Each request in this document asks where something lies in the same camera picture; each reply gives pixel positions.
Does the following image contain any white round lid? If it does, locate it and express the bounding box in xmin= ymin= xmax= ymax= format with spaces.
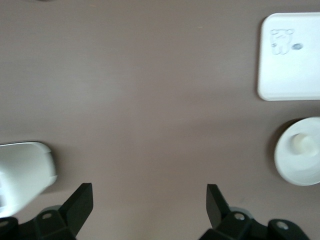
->
xmin=273 ymin=116 xmax=320 ymax=187

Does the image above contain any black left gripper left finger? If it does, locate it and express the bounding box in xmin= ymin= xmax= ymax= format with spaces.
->
xmin=33 ymin=183 xmax=94 ymax=240

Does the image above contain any white two-slot toaster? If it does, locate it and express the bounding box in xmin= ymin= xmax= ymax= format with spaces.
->
xmin=0 ymin=141 xmax=59 ymax=218

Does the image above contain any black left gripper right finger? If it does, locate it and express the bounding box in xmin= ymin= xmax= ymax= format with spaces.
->
xmin=199 ymin=184 xmax=252 ymax=240

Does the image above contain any cream rabbit print tray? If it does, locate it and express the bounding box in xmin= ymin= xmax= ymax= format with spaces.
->
xmin=256 ymin=12 xmax=320 ymax=102

